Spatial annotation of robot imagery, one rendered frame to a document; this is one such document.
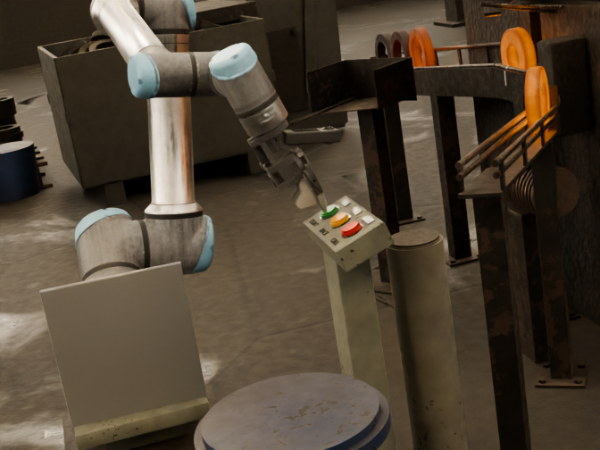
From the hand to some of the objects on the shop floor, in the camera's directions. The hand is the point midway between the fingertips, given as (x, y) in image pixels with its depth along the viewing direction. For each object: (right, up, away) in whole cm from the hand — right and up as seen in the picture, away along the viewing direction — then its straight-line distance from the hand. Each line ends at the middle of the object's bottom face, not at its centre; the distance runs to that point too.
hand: (325, 204), depth 213 cm
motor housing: (+60, -39, +56) cm, 91 cm away
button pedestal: (+12, -60, +11) cm, 62 cm away
